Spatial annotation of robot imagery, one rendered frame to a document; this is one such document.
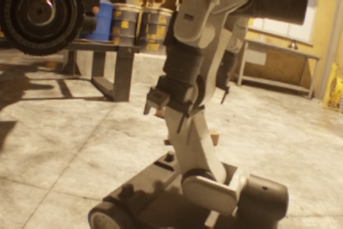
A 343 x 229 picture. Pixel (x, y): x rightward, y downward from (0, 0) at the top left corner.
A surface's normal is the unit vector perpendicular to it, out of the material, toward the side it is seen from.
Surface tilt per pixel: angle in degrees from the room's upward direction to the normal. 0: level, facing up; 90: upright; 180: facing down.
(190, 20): 90
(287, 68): 90
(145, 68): 90
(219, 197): 90
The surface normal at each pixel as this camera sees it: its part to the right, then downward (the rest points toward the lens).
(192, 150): -0.44, 0.22
